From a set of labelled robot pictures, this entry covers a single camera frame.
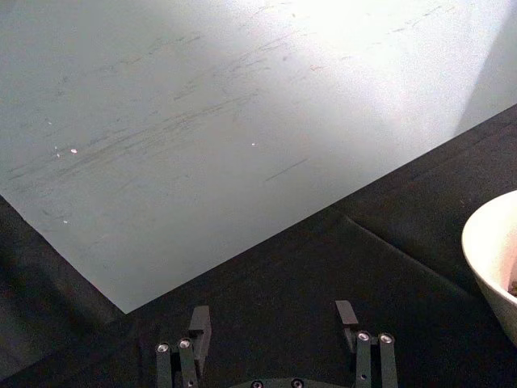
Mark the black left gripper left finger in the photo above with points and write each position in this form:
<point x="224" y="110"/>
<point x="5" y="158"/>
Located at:
<point x="198" y="338"/>

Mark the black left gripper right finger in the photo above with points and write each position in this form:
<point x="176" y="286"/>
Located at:
<point x="365" y="355"/>

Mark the black table cloth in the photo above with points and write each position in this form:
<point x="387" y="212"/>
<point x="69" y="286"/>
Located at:
<point x="323" y="283"/>

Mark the white tape roll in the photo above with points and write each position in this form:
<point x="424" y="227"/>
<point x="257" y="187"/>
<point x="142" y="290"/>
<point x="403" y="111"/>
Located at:
<point x="494" y="258"/>

